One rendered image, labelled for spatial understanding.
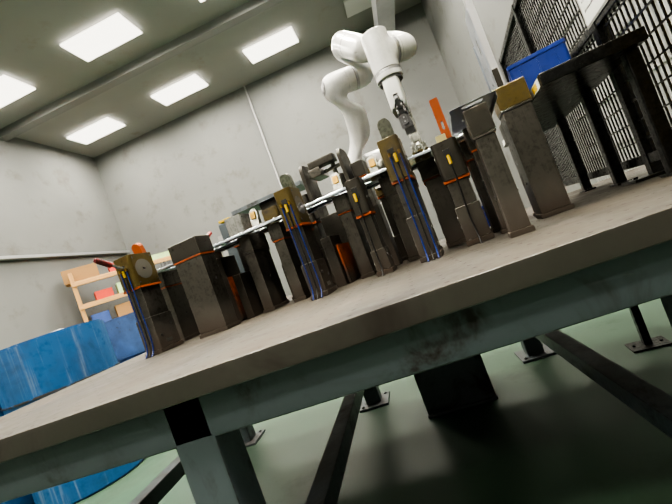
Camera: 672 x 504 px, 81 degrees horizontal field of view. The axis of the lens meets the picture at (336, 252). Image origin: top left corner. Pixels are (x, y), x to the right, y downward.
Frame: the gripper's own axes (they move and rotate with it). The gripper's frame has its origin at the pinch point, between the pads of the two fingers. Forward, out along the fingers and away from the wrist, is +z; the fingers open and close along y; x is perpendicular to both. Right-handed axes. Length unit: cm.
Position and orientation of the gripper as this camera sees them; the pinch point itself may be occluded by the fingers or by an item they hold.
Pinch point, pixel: (408, 127)
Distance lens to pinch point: 129.0
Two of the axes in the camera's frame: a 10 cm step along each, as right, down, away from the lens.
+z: 3.5, 9.4, -0.3
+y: -3.1, 0.9, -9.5
